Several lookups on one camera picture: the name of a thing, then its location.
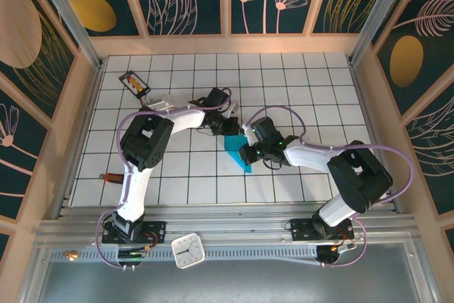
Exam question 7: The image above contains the blue cloth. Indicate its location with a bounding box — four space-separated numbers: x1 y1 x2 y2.
223 133 254 175

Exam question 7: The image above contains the white square clock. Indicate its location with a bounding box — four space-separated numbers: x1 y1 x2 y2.
171 233 206 269

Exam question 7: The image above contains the grey metal sheet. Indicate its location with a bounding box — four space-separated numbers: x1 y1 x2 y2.
35 242 426 303

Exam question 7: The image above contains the clear plastic box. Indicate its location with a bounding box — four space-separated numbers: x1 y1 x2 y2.
145 93 177 111

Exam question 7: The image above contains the black board with yellow connectors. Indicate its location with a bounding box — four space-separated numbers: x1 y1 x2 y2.
118 70 151 99

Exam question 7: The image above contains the orange black hand tool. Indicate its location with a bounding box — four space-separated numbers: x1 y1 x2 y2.
99 172 125 184

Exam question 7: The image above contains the small electronics board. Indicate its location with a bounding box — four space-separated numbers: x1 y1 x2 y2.
316 242 358 265
116 244 159 271

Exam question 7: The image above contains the aluminium frame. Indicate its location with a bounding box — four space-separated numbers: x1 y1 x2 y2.
21 0 441 303

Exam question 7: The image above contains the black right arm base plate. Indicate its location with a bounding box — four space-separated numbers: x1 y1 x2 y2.
290 217 355 242

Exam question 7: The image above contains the grey slotted cable duct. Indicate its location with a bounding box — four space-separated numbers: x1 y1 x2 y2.
49 248 320 265

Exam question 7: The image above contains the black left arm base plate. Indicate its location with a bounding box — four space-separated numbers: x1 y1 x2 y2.
101 220 167 244

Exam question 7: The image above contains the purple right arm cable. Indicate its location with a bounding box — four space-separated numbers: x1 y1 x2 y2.
246 105 415 268

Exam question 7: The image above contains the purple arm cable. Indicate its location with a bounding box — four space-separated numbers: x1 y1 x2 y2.
246 105 415 268
95 87 233 270

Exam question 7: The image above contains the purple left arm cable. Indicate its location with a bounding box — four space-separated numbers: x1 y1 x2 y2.
95 87 233 270

